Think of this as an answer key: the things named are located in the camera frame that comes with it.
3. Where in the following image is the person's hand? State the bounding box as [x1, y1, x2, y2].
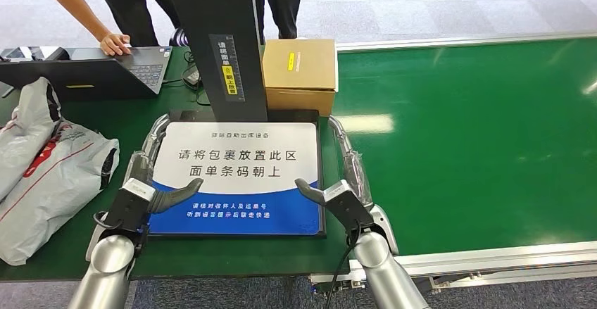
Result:
[100, 32, 133, 58]

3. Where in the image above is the flat grey mailer bag package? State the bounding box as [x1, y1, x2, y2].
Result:
[0, 119, 121, 267]

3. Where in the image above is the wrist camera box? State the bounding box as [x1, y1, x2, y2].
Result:
[104, 178, 157, 236]
[324, 179, 375, 241]

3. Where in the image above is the brown cardboard box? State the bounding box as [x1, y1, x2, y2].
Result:
[262, 38, 339, 118]

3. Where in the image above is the green conveyor belt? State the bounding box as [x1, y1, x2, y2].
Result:
[333, 38, 597, 256]

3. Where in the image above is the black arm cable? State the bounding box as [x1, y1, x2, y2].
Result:
[324, 225, 363, 309]
[93, 211, 123, 232]

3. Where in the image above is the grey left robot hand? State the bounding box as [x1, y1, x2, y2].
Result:
[123, 114, 205, 215]

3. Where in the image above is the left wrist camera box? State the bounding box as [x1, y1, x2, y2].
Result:
[104, 178, 157, 236]

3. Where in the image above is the black scanner column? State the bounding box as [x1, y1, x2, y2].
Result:
[162, 0, 269, 122]

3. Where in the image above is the silver metal device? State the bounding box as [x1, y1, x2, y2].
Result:
[0, 45, 71, 61]

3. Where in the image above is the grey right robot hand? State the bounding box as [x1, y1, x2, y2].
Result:
[294, 115, 374, 208]

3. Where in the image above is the grey mailer bag package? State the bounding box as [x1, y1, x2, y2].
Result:
[0, 77, 64, 201]
[0, 119, 121, 267]

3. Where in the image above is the person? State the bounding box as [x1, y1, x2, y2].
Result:
[88, 0, 185, 48]
[253, 0, 306, 41]

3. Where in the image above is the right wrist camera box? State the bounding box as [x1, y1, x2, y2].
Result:
[324, 179, 375, 241]

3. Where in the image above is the black power cable with adapter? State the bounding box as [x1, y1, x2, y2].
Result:
[182, 50, 210, 107]

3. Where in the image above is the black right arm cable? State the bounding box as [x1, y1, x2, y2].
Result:
[324, 225, 363, 309]

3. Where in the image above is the white blue scanner platform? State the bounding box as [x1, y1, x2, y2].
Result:
[148, 109, 326, 239]

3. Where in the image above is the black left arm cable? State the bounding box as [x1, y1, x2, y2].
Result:
[93, 211, 123, 232]

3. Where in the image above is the black grey laptop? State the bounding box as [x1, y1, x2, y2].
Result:
[0, 45, 173, 101]

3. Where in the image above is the aluminium conveyor frame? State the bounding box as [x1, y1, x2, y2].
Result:
[310, 30, 597, 298]

